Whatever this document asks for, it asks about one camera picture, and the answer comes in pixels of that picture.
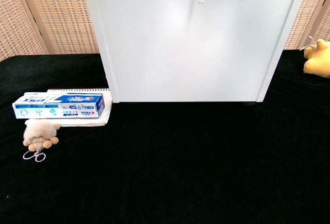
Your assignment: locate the white cabinet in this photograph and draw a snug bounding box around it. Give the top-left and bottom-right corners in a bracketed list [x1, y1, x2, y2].
[79, 0, 313, 104]

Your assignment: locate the woven rattan folding screen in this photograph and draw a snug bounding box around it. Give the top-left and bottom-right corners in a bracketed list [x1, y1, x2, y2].
[0, 0, 101, 62]
[283, 0, 330, 51]

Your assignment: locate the white ribbon tag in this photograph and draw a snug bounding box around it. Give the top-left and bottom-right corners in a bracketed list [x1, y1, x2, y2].
[299, 35, 317, 51]

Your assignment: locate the yellow plush toy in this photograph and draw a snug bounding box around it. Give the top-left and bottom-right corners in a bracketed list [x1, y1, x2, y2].
[303, 38, 330, 78]

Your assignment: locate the white spiral notebook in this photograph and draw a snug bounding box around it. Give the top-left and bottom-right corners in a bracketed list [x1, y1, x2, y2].
[46, 88, 113, 127]

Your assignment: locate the black tablecloth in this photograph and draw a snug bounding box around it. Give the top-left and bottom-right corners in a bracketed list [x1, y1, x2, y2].
[0, 49, 330, 224]

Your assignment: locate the blue white toothpaste box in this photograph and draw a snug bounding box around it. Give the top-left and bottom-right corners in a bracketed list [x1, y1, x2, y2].
[12, 92, 106, 119]

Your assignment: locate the beige fluffy plush keychain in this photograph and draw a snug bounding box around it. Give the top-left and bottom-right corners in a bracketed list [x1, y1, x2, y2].
[22, 119, 61, 162]

